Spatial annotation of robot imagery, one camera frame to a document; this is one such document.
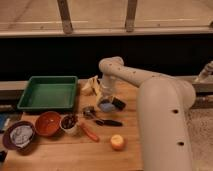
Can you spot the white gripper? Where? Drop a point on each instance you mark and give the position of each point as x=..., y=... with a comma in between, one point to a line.
x=107, y=87

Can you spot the grey-blue sponge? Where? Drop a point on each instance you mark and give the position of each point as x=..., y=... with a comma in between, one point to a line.
x=106, y=106

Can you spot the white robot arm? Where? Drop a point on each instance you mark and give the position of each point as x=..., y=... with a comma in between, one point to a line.
x=162, y=101

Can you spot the yellow banana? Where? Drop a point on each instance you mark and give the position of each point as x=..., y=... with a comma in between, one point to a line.
x=92, y=86

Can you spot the black rectangular block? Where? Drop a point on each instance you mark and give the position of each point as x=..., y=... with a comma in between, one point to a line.
x=120, y=105

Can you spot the orange carrot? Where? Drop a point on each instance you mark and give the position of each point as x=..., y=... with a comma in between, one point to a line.
x=89, y=133

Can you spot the white cup with dark contents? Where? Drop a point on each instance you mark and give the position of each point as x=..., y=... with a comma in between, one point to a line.
x=69, y=124

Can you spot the yellow apple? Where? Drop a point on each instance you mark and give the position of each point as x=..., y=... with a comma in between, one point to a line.
x=117, y=142

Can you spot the green plastic tray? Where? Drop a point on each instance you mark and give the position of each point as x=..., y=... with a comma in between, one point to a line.
x=49, y=93

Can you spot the orange bowl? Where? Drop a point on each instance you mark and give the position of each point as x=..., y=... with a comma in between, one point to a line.
x=48, y=123

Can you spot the purple bowl with cloth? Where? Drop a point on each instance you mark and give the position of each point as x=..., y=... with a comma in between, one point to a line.
x=19, y=135

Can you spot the blue object at left edge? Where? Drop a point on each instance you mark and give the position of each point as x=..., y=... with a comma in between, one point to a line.
x=4, y=121

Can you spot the black handled metal scoop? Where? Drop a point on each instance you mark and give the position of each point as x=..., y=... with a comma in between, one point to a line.
x=90, y=113

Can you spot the left wooden post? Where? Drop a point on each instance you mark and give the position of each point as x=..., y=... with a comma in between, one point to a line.
x=65, y=16

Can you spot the wooden post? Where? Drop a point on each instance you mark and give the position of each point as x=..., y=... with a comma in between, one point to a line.
x=130, y=15
x=65, y=16

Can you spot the right wooden post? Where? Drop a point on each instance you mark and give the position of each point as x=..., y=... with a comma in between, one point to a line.
x=130, y=15

